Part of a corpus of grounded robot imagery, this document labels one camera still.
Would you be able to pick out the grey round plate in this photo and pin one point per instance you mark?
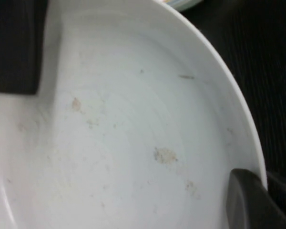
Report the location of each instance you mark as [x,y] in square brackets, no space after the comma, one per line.
[133,119]

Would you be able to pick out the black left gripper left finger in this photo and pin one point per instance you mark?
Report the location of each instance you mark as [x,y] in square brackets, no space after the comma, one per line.
[14,47]

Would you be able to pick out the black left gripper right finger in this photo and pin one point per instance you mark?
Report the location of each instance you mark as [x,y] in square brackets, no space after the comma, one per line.
[252,207]

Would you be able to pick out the stack of white plates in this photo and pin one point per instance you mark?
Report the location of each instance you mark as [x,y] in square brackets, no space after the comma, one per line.
[181,4]

